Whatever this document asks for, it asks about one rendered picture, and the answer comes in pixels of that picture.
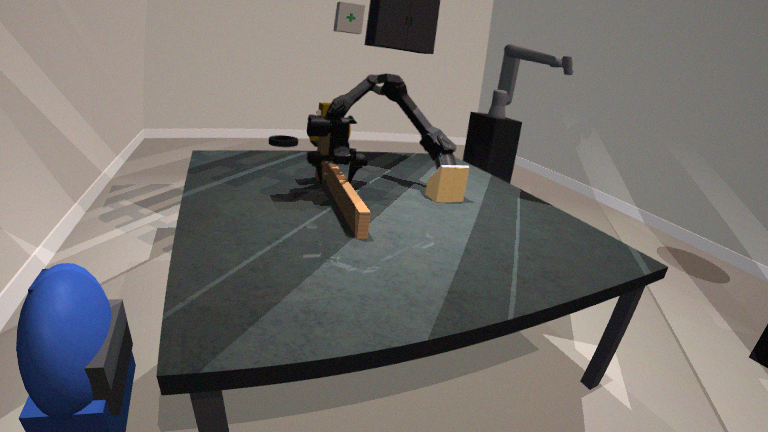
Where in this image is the wooden post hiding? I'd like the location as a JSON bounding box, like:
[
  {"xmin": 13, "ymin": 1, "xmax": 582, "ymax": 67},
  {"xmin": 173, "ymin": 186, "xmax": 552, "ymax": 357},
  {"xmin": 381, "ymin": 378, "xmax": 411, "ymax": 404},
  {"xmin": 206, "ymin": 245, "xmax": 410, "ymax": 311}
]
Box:
[{"xmin": 315, "ymin": 132, "xmax": 333, "ymax": 181}]

